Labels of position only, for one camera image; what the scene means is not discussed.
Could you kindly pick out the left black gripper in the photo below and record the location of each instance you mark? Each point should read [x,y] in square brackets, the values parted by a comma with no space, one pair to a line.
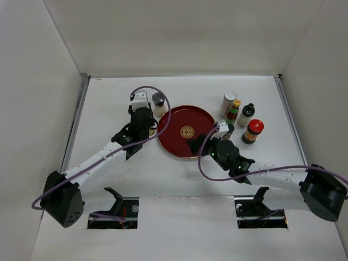
[131,111]

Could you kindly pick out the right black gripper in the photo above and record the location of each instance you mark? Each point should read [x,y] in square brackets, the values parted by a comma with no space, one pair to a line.
[195,144]

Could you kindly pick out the salt grinder black cap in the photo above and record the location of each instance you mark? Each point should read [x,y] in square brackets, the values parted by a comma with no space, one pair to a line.
[158,100]

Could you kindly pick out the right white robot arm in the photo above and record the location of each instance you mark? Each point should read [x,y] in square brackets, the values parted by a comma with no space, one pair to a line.
[311,188]

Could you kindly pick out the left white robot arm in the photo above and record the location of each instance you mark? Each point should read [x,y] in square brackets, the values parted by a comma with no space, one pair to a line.
[62,196]

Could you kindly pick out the red round tray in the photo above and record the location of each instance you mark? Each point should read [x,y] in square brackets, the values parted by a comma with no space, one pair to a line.
[180,125]

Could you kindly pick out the small black cap pepper bottle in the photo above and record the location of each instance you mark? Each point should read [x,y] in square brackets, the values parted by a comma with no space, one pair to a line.
[230,131]

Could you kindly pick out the yellow cap chili sauce bottle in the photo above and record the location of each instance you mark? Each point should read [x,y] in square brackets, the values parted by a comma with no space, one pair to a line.
[233,112]

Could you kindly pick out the silver lid tall canister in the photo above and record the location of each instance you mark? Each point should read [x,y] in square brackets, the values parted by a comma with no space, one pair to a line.
[227,101]

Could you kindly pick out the white bottle black cap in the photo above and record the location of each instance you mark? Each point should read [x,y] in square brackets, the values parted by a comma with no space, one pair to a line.
[246,115]

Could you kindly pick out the red lid sauce jar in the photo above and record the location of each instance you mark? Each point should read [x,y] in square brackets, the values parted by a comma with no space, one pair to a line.
[254,128]

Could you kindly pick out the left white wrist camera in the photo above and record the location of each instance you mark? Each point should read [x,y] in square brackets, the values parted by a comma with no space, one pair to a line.
[139,99]

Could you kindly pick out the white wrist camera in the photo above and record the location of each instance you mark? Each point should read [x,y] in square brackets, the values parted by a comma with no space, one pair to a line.
[222,129]
[139,99]

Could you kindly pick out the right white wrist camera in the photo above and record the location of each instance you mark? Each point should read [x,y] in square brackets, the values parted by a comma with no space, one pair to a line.
[222,129]

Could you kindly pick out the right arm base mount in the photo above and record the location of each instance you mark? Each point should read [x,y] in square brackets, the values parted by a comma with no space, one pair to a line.
[252,213]

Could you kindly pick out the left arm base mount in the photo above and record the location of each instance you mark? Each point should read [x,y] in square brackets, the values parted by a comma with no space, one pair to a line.
[122,215]

